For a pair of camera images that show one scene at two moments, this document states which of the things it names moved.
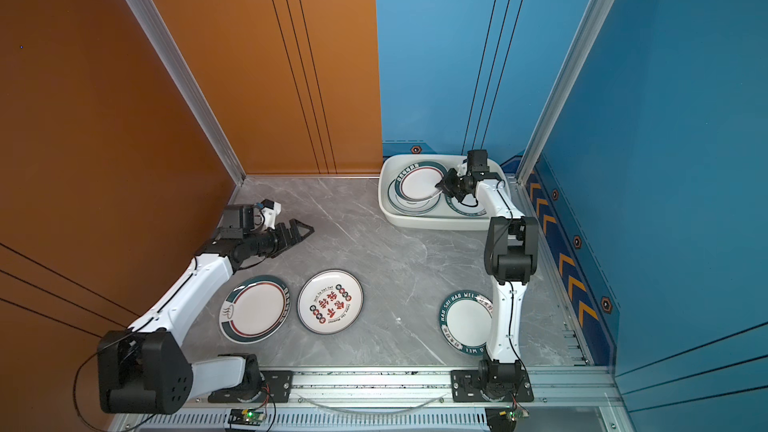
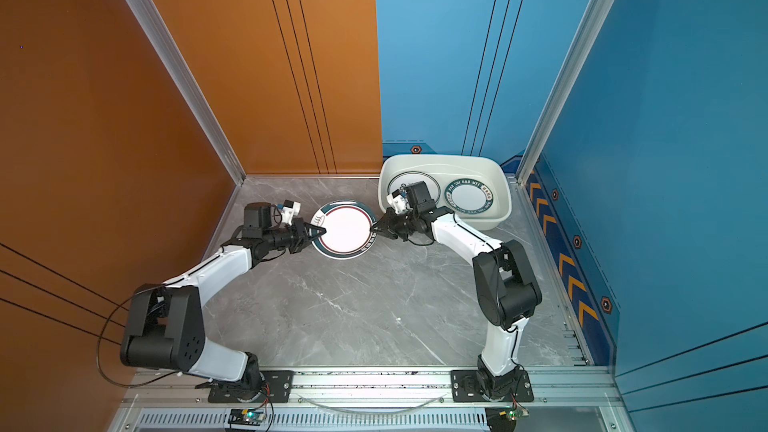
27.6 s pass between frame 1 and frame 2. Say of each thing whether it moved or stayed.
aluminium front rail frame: stayed
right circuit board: stayed
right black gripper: moved
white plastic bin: stayed
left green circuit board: stayed
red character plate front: moved
